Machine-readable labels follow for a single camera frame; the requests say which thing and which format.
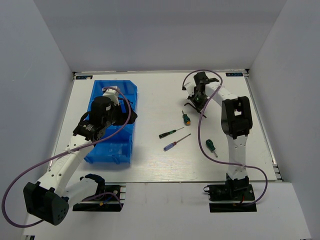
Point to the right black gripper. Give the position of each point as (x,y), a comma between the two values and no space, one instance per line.
(199,106)

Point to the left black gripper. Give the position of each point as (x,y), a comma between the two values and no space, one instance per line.
(123,116)

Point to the brown hex key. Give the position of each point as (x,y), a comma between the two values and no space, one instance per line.
(187,104)

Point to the black green precision screwdriver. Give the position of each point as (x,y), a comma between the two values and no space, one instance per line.
(165,134)

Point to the blue red screwdriver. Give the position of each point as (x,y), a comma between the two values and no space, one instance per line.
(171,145)

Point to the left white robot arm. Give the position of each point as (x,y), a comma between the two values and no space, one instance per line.
(49,198)

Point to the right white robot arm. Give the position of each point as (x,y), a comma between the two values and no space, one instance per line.
(236,122)

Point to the green orange stubby screwdriver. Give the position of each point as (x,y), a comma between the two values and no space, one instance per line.
(186,119)

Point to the right blue corner label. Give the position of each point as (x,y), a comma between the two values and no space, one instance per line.
(234,74)

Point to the blue corner label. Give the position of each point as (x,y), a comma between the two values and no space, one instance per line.
(83,77)
(234,74)

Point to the dark green stubby screwdriver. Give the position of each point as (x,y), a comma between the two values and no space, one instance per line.
(210,145)

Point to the left blue corner label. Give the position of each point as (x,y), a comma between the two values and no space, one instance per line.
(83,77)

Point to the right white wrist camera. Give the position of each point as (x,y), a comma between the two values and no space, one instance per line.
(190,88)

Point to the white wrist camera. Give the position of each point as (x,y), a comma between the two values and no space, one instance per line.
(112,93)
(190,88)

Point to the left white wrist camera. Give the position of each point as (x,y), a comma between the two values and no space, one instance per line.
(112,93)

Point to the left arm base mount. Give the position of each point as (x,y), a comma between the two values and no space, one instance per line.
(110,198)

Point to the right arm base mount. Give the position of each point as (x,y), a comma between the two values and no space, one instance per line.
(233,196)

